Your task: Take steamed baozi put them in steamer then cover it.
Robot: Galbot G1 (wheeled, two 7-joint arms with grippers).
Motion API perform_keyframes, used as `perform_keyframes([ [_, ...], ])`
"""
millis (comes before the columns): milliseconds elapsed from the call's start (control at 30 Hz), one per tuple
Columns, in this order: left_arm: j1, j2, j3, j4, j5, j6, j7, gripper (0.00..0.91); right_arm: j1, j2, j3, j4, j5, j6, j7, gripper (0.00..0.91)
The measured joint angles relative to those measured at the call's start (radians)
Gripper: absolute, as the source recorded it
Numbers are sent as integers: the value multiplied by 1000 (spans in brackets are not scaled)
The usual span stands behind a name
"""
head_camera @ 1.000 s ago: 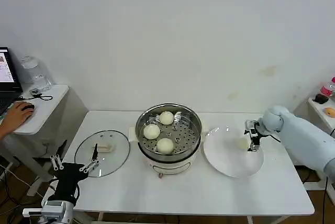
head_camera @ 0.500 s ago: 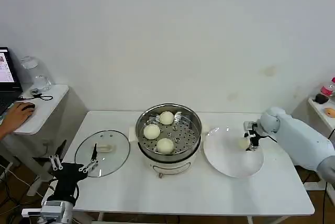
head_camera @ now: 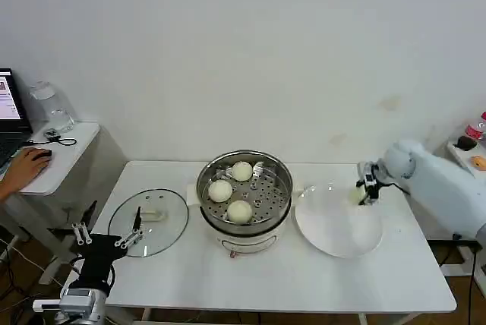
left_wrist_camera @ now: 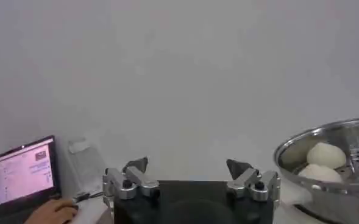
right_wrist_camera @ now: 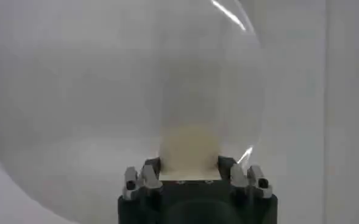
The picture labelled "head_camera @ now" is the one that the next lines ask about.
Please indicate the white steamed bun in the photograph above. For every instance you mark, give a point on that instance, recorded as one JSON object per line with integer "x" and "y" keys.
{"x": 355, "y": 196}
{"x": 239, "y": 212}
{"x": 242, "y": 170}
{"x": 220, "y": 191}

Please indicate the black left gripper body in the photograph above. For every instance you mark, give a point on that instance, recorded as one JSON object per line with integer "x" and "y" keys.
{"x": 96, "y": 256}

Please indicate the white side desk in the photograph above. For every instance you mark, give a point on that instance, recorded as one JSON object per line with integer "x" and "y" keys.
{"x": 68, "y": 158}

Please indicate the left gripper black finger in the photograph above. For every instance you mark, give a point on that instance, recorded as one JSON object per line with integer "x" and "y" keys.
{"x": 131, "y": 237}
{"x": 84, "y": 232}

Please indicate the steel steamer with white base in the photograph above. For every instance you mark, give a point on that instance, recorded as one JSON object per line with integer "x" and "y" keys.
{"x": 247, "y": 226}

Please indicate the black laptop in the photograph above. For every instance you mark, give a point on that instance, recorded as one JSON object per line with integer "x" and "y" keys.
{"x": 9, "y": 112}

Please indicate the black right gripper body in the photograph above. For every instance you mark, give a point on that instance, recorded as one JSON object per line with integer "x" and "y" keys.
{"x": 374, "y": 193}

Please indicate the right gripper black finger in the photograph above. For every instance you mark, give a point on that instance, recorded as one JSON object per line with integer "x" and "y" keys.
{"x": 366, "y": 202}
{"x": 360, "y": 183}

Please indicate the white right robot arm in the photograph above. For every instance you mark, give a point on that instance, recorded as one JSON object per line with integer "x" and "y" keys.
{"x": 436, "y": 188}

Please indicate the small orange object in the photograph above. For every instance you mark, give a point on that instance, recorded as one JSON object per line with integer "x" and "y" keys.
{"x": 479, "y": 161}

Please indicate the black computer mouse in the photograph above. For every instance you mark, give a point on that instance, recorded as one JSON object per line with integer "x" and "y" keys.
{"x": 42, "y": 155}

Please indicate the small dark object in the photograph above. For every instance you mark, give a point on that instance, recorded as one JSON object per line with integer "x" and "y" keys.
{"x": 466, "y": 142}

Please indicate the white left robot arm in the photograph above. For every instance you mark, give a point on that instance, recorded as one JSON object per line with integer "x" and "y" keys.
{"x": 77, "y": 302}

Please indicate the clear bottle with red label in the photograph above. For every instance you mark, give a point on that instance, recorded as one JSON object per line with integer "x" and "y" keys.
{"x": 476, "y": 129}

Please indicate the white side shelf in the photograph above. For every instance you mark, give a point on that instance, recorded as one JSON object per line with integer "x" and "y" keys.
{"x": 461, "y": 159}

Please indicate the person's hand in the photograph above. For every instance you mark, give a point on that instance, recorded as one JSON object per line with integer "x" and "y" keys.
{"x": 26, "y": 169}

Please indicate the white round plate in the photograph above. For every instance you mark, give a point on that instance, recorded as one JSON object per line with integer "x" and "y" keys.
{"x": 338, "y": 226}

